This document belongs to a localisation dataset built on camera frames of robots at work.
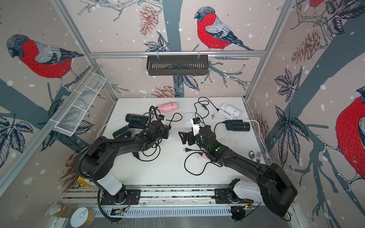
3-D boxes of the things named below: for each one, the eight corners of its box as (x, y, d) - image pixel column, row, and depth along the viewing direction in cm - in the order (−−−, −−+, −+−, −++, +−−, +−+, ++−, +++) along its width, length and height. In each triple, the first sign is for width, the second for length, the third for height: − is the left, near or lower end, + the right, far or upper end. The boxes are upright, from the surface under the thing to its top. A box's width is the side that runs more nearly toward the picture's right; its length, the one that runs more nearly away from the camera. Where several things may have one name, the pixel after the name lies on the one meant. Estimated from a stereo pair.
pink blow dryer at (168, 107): (160, 116, 111) (159, 111, 107) (158, 110, 115) (157, 105, 111) (179, 110, 116) (178, 105, 111) (176, 104, 120) (175, 99, 115)
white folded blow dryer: (217, 111, 114) (218, 106, 109) (221, 106, 117) (222, 101, 113) (236, 121, 107) (238, 116, 103) (239, 115, 110) (241, 111, 106)
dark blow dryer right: (225, 132, 100) (226, 129, 96) (223, 123, 105) (224, 119, 101) (249, 132, 100) (251, 129, 96) (246, 123, 105) (248, 119, 101)
